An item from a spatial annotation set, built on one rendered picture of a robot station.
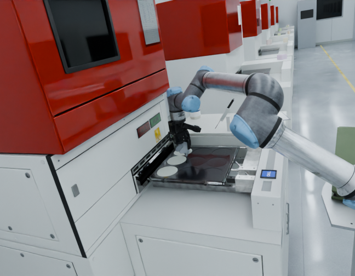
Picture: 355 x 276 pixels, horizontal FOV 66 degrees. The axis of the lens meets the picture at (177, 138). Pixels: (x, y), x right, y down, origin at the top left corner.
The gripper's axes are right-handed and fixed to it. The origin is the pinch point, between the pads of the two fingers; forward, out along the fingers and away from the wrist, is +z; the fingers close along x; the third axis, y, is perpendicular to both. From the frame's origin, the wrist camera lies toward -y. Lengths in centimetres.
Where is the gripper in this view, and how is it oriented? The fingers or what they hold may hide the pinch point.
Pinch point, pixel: (187, 153)
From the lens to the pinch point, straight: 142.5
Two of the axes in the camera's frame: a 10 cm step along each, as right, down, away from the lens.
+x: 5.3, 2.6, -8.1
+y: -8.4, 3.2, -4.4
